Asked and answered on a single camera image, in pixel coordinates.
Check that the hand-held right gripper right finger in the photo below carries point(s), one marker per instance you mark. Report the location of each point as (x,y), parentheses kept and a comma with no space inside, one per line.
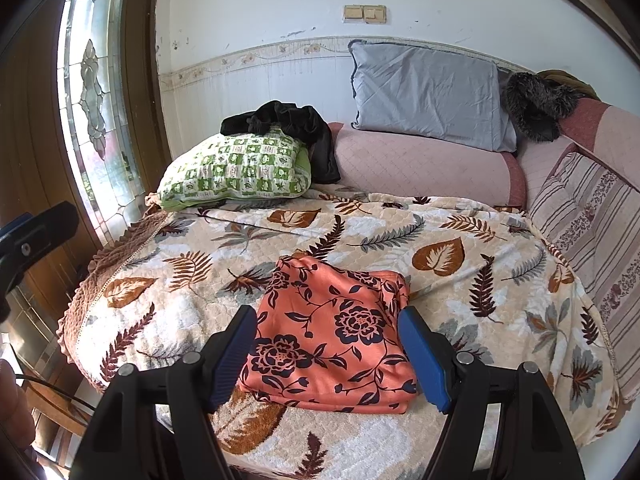
(425,355)

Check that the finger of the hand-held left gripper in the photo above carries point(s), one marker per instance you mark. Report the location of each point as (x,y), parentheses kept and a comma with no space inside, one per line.
(40,240)

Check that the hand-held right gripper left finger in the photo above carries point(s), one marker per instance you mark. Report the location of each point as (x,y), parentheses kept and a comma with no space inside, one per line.
(232,355)

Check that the orange floral shirt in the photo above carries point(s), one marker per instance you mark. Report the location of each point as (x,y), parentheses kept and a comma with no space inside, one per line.
(325,335)

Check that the person's left forearm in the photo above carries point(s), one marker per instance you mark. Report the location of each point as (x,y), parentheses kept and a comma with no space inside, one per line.
(15,405)

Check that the leaf print blanket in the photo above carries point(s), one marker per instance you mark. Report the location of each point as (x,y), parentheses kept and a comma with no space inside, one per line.
(450,260)

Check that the brown wooden door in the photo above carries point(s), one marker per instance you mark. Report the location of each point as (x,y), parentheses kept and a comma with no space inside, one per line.
(30,135)

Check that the stained glass panel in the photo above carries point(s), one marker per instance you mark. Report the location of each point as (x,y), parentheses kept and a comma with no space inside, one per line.
(95,85)

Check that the pink bolster cushion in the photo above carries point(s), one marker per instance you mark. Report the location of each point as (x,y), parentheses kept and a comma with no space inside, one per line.
(425,170)

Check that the wooden stool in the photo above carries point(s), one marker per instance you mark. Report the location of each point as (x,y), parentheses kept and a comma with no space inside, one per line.
(45,430)

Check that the green checked pillow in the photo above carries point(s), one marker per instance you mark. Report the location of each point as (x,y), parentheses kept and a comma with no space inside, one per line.
(240,165)

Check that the striped cushion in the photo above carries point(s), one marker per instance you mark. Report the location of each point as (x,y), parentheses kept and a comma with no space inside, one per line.
(590,220)

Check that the black garment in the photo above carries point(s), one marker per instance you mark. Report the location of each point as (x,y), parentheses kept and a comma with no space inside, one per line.
(300,125)

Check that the grey pillow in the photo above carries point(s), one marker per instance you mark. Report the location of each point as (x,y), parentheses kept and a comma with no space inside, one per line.
(425,95)

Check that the dark fur garment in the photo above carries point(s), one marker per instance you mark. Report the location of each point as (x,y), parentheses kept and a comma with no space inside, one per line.
(535,105)

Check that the olive cloth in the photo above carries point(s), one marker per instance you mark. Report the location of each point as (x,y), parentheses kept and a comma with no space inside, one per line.
(570,80)

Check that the beige light switch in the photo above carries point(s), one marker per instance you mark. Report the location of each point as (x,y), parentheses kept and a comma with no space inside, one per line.
(353,13)
(375,13)

